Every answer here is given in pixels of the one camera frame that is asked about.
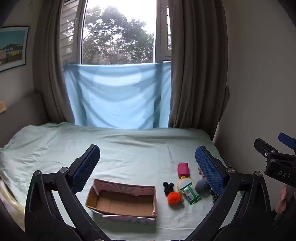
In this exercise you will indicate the black and white patterned sock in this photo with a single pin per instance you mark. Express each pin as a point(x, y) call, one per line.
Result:
point(214, 197)

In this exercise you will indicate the orange pompom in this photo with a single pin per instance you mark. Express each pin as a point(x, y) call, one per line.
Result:
point(175, 198)

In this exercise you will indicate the small black plush toy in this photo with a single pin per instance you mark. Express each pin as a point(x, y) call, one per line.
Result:
point(168, 188)

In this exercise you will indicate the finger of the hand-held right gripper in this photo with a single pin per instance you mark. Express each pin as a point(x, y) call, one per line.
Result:
point(288, 140)
point(263, 148)

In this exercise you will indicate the pink sock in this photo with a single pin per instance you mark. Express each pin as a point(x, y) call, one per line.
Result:
point(200, 172)

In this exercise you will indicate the brown curtain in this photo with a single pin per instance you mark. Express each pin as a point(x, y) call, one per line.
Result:
point(50, 69)
point(198, 69)

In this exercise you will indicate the framed wall poster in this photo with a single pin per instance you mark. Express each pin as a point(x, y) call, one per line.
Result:
point(12, 48)

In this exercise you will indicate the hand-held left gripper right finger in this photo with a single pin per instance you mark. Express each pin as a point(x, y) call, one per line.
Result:
point(208, 169)

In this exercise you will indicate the person's right hand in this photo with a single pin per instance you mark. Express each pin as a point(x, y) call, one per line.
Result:
point(282, 199)

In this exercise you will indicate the grey plush toy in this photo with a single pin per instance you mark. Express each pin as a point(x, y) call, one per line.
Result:
point(202, 187)

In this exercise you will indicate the light blue hanging cloth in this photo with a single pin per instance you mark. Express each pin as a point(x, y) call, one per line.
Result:
point(115, 99)

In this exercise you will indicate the cardboard box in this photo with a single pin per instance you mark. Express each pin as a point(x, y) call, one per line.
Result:
point(120, 204)

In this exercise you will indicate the pink zip pouch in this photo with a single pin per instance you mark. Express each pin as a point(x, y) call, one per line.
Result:
point(183, 169)

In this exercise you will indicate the pale green bed sheet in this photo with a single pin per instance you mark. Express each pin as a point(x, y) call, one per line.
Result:
point(129, 150)

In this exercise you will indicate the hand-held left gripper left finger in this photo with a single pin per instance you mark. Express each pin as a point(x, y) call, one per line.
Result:
point(85, 169)

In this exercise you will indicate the green snack packet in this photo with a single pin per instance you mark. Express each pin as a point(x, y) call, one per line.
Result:
point(190, 194)

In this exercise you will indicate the tree outside window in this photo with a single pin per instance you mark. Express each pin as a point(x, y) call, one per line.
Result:
point(115, 39)

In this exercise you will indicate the window frame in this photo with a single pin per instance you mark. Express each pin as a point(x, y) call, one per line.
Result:
point(78, 34)

